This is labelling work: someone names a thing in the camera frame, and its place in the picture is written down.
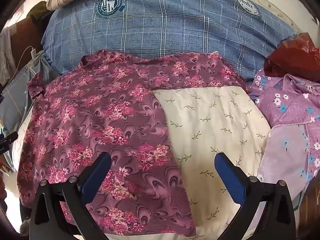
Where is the grey hanging cloth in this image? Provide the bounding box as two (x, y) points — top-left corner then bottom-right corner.
(0, 26), (18, 85)

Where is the olive cloth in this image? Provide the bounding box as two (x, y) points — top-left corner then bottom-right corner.
(26, 1), (54, 20)

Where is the cream leaf-print quilt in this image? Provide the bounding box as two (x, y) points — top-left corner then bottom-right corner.
(10, 51), (275, 240)

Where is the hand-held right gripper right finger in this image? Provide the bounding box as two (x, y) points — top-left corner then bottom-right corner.
(214, 152), (297, 240)

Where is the white charger cable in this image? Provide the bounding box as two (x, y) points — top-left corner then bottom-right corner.
(15, 45), (44, 80)

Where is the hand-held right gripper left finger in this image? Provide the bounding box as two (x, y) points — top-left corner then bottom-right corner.
(29, 152), (112, 240)

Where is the maroon floral shirt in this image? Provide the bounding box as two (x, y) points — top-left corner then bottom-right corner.
(16, 50), (248, 237)

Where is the dark red cloth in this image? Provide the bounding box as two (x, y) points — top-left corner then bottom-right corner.
(264, 32), (320, 83)

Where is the brown wooden headboard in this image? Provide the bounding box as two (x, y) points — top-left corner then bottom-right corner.
(10, 12), (53, 55)

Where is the purple floral garment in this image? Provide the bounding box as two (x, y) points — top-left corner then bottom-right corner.
(246, 69), (320, 210)

